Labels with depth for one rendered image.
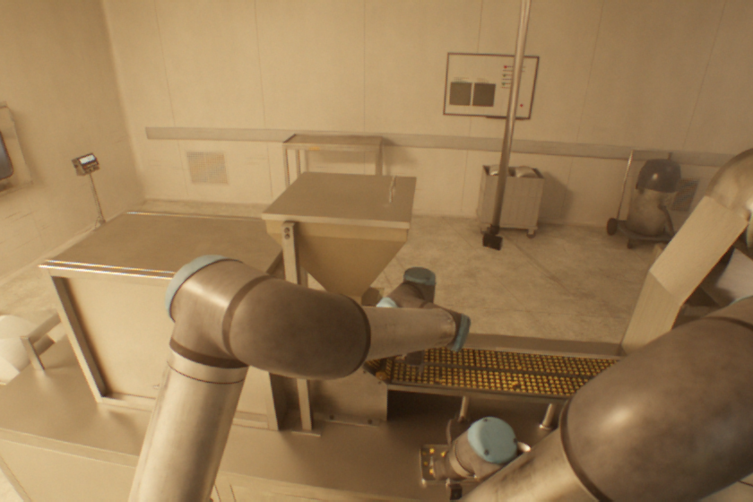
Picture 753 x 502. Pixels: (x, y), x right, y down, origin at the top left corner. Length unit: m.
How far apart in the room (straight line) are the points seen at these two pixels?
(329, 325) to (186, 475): 0.28
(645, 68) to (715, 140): 1.17
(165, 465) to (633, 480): 0.53
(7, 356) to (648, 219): 5.06
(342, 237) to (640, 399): 0.76
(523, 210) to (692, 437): 4.26
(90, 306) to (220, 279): 0.94
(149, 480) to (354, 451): 0.80
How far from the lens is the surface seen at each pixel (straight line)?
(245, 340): 0.51
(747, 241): 1.29
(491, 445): 0.88
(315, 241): 1.02
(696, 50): 5.41
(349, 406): 1.40
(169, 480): 0.65
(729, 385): 0.37
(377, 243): 0.98
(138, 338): 1.43
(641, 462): 0.37
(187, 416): 0.60
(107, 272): 1.30
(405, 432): 1.40
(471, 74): 4.73
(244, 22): 5.15
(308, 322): 0.49
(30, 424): 1.78
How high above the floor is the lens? 1.89
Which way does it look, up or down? 27 degrees down
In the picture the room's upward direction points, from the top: 1 degrees clockwise
